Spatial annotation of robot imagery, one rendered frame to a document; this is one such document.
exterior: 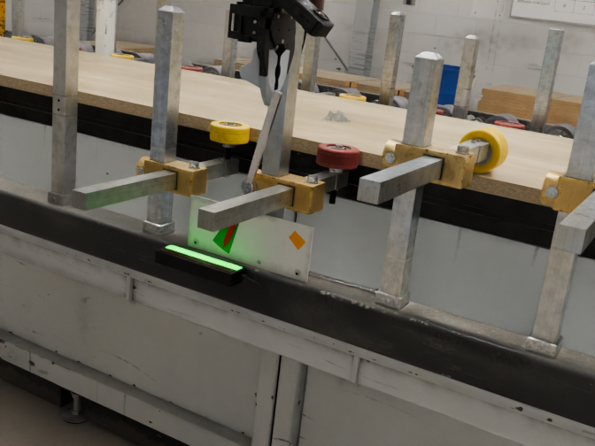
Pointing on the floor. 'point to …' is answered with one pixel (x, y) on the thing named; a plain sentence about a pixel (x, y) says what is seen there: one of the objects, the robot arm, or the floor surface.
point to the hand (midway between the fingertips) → (272, 98)
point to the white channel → (105, 26)
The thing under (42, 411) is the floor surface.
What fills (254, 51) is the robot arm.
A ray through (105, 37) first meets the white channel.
